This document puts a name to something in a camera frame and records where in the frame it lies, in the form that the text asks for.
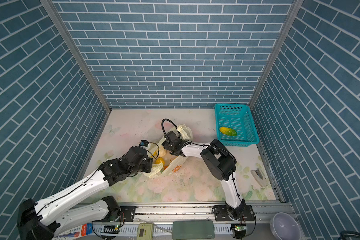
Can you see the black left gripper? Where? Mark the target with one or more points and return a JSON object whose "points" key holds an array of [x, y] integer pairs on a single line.
{"points": [[150, 164]]}

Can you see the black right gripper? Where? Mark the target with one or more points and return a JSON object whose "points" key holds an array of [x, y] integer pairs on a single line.
{"points": [[166, 145]]}

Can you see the yellow green mango toy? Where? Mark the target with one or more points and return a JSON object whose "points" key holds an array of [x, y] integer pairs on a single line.
{"points": [[228, 131]]}

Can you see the beige toy fruit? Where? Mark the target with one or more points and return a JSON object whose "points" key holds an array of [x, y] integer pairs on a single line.
{"points": [[162, 153]]}

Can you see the small orange toy fruit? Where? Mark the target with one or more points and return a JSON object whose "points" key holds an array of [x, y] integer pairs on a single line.
{"points": [[160, 161]]}

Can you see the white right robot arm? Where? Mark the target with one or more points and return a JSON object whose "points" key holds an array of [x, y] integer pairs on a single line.
{"points": [[222, 165]]}

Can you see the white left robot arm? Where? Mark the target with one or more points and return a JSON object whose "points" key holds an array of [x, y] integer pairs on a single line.
{"points": [[45, 219]]}

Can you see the teal perforated plastic basket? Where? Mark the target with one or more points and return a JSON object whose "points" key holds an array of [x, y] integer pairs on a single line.
{"points": [[239, 118]]}

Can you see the small yellow-green timer box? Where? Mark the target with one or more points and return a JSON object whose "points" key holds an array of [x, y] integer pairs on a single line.
{"points": [[145, 231]]}

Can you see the red white blue box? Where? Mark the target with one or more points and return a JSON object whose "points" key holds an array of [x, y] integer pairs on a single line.
{"points": [[76, 233]]}

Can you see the white tool on table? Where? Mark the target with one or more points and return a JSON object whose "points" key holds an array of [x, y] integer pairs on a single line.
{"points": [[260, 179]]}

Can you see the white bowl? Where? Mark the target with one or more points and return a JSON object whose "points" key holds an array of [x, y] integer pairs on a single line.
{"points": [[285, 227]]}

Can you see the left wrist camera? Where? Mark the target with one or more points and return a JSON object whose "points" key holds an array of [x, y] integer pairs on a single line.
{"points": [[144, 143]]}

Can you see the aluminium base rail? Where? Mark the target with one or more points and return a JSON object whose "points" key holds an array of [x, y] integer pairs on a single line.
{"points": [[180, 211]]}

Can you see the aluminium corner post left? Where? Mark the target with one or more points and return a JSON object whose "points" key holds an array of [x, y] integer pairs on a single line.
{"points": [[64, 32]]}

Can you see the aluminium corner post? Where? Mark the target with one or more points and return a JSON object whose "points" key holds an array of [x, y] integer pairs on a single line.
{"points": [[64, 32], [291, 16]]}

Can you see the aluminium corner post right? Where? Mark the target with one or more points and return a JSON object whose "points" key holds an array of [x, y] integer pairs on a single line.
{"points": [[291, 16]]}

